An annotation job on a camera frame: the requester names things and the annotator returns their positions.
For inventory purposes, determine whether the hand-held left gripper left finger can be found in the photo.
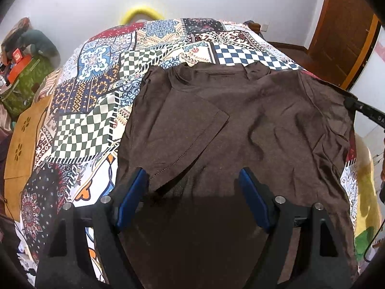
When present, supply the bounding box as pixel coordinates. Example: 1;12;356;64
35;167;149;289

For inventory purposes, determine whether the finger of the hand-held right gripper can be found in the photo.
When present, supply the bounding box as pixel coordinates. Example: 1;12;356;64
344;95;385;128

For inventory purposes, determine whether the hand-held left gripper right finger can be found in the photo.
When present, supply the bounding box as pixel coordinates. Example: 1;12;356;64
239;167;354;289

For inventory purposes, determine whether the brown t-shirt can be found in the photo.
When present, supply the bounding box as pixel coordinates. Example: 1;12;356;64
115;63;358;289

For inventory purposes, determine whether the brown wooden door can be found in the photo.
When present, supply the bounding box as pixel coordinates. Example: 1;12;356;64
307;0;381;89

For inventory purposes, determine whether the yellow green cloth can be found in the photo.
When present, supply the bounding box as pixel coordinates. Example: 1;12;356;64
353;135;382;262

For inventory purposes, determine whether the patchwork printed blanket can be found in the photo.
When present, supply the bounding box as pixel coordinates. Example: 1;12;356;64
19;18;358;280

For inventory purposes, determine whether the green patterned bag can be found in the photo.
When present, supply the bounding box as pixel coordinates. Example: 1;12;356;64
0;56;61;118

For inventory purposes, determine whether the orange box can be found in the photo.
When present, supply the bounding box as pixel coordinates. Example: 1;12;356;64
7;55;32;85

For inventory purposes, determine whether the grey plush toy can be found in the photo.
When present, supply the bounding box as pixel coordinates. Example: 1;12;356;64
18;29;61;59

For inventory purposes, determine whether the brown patterned bag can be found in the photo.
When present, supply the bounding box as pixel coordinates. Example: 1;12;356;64
8;17;31;38

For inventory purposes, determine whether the black cable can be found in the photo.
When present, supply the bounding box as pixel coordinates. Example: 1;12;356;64
363;230;382;263

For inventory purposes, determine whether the wooden bed post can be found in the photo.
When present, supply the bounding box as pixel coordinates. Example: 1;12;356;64
243;20;261;33

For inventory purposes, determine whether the yellow foam ring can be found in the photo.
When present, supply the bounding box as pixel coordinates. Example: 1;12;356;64
120;4;166;26

